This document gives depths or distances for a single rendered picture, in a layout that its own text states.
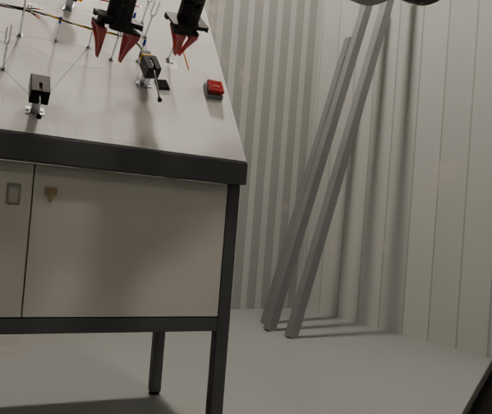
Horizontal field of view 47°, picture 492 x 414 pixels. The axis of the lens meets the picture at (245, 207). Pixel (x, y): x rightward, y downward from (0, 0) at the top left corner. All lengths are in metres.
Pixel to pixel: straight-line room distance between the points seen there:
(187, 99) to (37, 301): 0.74
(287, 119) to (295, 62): 0.50
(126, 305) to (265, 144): 3.23
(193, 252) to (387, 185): 2.80
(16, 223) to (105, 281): 0.28
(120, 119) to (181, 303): 0.55
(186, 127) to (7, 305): 0.69
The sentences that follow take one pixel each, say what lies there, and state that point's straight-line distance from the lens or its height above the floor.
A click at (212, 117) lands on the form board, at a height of 1.01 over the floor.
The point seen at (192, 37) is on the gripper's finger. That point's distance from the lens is 1.52.
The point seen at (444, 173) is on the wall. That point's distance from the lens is 4.00.
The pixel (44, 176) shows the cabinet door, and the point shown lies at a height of 0.77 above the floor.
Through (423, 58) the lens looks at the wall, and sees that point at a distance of 4.31.
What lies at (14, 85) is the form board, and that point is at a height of 1.00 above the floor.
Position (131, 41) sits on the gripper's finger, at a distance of 1.37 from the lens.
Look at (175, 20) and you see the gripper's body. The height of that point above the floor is 1.17.
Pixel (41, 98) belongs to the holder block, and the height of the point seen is 0.96.
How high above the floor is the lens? 0.69
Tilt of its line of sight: 2 degrees up
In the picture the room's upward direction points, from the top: 4 degrees clockwise
